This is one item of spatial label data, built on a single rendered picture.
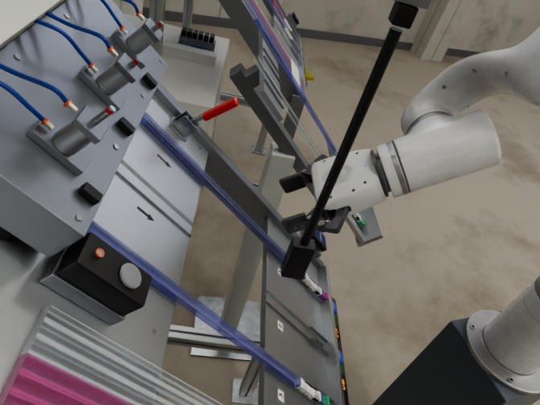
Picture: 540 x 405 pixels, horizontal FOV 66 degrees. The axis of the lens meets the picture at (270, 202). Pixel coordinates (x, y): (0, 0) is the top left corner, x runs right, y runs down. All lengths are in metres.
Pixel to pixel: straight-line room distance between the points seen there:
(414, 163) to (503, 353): 0.52
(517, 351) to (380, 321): 0.97
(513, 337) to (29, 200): 0.87
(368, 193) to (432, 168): 0.09
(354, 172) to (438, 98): 0.17
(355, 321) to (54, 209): 1.58
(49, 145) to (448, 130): 0.49
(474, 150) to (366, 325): 1.31
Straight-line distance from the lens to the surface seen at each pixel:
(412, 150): 0.62
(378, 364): 1.77
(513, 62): 0.62
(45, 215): 0.36
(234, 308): 1.48
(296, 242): 0.37
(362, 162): 0.65
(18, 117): 0.39
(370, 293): 1.95
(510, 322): 0.97
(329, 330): 0.83
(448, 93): 0.70
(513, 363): 1.01
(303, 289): 0.82
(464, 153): 0.63
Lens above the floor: 1.39
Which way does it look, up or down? 40 degrees down
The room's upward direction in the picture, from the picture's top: 18 degrees clockwise
